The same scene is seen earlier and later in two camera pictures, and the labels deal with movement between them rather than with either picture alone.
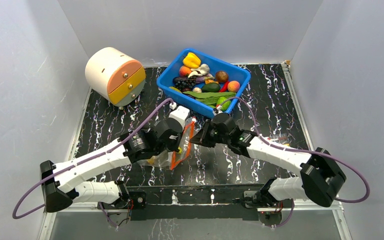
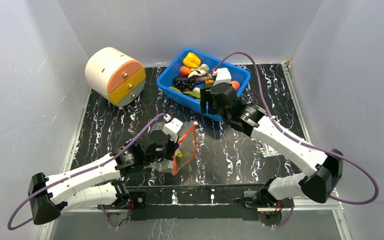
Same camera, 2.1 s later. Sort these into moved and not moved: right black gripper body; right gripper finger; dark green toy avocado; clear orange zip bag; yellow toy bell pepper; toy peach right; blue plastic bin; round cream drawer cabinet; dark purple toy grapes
Moved: right black gripper body; right gripper finger; clear orange zip bag
Not moved: round cream drawer cabinet; dark green toy avocado; yellow toy bell pepper; toy peach right; dark purple toy grapes; blue plastic bin
